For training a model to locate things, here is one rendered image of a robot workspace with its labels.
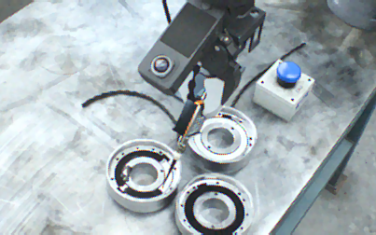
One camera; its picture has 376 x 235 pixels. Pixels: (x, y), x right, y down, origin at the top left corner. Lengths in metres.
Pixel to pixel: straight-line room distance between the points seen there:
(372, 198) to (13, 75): 1.27
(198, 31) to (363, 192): 1.36
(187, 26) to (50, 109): 0.37
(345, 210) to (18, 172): 1.21
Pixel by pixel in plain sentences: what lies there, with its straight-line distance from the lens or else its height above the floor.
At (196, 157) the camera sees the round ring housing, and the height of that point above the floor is 0.83.
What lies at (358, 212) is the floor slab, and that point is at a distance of 1.86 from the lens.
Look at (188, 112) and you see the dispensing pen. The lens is 0.73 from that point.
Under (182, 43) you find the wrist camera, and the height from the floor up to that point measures 1.08.
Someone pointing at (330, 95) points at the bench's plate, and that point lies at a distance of 0.99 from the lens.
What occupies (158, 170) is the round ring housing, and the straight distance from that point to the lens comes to 0.81.
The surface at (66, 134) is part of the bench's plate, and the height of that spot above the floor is 0.80.
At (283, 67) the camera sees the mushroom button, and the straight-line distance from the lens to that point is 0.91.
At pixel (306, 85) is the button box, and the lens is 0.93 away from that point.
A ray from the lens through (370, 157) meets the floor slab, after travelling 2.00.
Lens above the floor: 1.50
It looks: 49 degrees down
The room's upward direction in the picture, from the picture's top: 9 degrees clockwise
